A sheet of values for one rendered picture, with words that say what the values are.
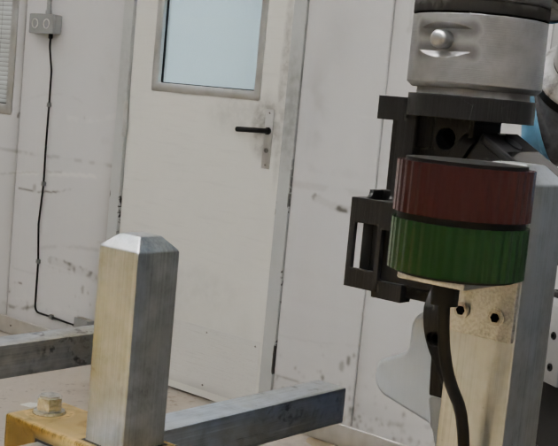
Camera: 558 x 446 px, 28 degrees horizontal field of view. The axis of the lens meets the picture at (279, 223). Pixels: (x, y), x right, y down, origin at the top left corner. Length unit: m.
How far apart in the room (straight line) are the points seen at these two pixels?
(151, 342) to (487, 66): 0.26
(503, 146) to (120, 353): 0.26
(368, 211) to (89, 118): 4.21
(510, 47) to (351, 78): 3.28
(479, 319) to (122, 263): 0.25
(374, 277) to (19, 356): 0.45
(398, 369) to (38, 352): 0.45
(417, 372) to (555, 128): 0.73
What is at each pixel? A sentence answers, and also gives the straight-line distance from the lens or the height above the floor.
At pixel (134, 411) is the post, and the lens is 0.69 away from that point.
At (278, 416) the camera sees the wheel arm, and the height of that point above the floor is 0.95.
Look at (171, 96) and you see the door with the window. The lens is 4.46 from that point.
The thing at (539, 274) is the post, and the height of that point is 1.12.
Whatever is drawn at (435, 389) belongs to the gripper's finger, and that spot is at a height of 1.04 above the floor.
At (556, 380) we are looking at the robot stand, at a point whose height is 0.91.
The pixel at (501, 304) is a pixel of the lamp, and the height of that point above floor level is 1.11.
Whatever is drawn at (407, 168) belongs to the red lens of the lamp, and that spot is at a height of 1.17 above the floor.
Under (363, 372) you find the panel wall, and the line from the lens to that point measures 3.88.
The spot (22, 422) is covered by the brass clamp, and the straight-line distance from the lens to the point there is 0.76.
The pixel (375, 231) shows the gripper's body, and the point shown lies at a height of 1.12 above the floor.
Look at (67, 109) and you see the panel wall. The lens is 4.93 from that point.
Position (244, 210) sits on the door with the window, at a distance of 4.18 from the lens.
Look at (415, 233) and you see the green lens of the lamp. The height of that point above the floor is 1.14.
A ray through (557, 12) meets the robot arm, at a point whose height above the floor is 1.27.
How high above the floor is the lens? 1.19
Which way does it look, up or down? 6 degrees down
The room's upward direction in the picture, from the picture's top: 5 degrees clockwise
